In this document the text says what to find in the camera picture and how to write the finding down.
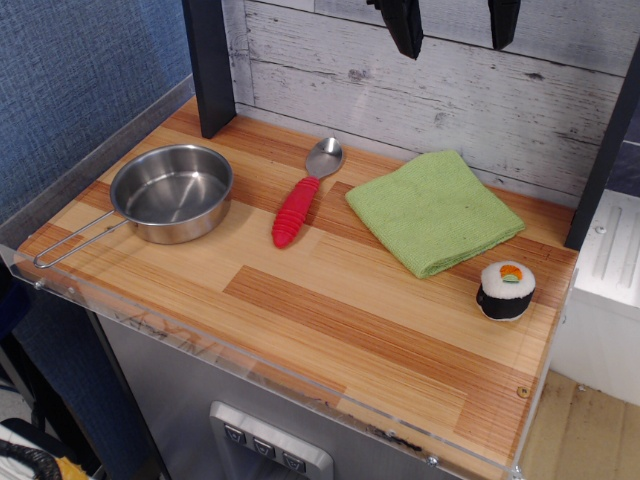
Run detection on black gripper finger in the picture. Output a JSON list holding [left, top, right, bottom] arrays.
[[488, 0, 521, 50], [366, 0, 423, 60]]

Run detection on black and white sushi toy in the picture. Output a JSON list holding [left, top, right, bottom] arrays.
[[476, 261, 536, 321]]

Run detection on green folded cloth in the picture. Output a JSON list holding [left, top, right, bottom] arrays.
[[345, 150, 525, 279]]

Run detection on white ribbed side unit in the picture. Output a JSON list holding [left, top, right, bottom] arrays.
[[550, 190, 639, 405]]

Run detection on clear acrylic edge guard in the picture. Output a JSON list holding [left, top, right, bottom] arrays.
[[2, 218, 577, 479]]

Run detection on silver toy fridge cabinet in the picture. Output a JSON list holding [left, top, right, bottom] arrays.
[[96, 315, 454, 479]]

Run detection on silver dispenser button panel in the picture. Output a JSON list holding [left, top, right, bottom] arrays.
[[210, 401, 334, 480]]

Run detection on yellow and black bag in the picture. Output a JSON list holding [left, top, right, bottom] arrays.
[[1, 440, 91, 480]]

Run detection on spoon with red handle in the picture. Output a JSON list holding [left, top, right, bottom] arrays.
[[271, 137, 343, 249]]

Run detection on dark right vertical post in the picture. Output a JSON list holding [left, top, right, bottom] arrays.
[[564, 0, 640, 251]]

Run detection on dark vertical post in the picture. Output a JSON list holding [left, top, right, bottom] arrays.
[[182, 0, 236, 139], [564, 0, 640, 251]]

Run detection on dark left vertical post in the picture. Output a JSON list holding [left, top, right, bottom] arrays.
[[182, 0, 236, 139]]

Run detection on silver pot with wire handle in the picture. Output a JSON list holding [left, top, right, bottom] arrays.
[[33, 144, 234, 269]]

